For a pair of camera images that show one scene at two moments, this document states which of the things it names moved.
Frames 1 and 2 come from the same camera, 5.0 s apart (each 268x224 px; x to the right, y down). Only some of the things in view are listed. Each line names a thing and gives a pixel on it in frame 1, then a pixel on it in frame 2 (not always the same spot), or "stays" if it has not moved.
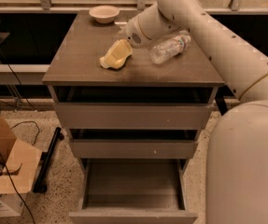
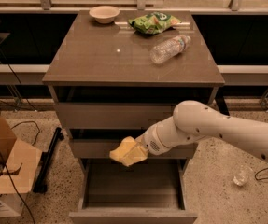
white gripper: [133, 32] → [150, 141]
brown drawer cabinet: [133, 115] stays
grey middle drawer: [133, 148] stays
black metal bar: [40, 186] stays
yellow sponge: [116, 55] → [129, 151]
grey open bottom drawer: [133, 190] stays
